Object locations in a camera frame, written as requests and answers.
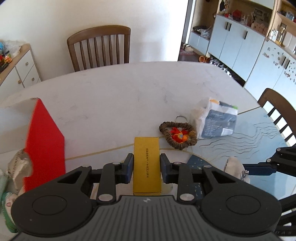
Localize yellow rectangular box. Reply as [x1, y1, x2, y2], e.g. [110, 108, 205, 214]
[133, 137, 162, 196]

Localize white blue paper package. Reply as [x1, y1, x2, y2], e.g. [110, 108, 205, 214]
[189, 98, 238, 139]

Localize red and white cardboard box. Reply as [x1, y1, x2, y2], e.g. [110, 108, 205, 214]
[1, 98, 66, 192]

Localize white wooden sideboard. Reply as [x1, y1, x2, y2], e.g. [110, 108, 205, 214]
[1, 44, 42, 99]

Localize wooden dining chair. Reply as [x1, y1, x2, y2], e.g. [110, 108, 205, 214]
[67, 25, 131, 72]

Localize orange red dragon keychain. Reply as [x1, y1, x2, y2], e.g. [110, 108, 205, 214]
[170, 127, 189, 143]

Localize light blue wall cabinets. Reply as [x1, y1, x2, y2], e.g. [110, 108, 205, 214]
[188, 1, 295, 104]

